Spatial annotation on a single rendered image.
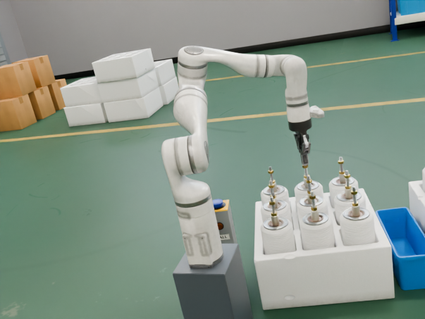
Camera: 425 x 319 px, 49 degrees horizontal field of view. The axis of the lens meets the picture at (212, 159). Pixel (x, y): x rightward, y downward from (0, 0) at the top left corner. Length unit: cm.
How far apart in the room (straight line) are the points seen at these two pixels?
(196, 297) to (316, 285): 40
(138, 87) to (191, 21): 300
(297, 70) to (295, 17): 510
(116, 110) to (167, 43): 305
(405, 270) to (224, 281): 59
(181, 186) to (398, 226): 91
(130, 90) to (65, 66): 401
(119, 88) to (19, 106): 125
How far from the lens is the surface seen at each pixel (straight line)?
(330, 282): 146
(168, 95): 450
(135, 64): 403
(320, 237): 140
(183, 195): 110
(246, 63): 144
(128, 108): 414
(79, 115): 442
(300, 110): 151
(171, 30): 703
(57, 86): 550
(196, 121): 115
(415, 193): 171
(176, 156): 107
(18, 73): 505
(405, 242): 177
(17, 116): 495
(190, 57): 140
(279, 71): 152
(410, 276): 153
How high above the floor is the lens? 94
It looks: 20 degrees down
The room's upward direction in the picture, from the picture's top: 11 degrees counter-clockwise
